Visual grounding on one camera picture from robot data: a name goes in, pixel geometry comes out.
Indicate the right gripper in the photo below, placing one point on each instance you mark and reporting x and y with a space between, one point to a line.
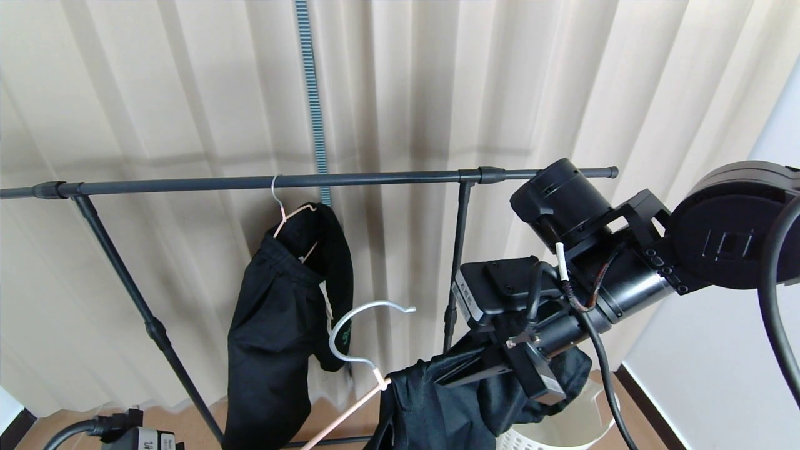
625 287

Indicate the black garment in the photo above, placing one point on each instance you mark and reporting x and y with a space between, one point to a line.
450 412

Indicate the pink clothes hanger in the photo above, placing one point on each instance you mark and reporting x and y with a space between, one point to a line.
353 416
275 194

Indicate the black shorts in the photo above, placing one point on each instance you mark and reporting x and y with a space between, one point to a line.
269 362

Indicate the white laundry basket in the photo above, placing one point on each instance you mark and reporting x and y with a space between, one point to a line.
581 425

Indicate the black clothes rack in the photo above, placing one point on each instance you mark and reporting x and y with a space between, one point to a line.
187 183

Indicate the beige curtain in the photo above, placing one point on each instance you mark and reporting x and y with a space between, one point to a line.
156 81

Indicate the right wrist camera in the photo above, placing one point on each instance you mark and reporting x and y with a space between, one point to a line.
500 287

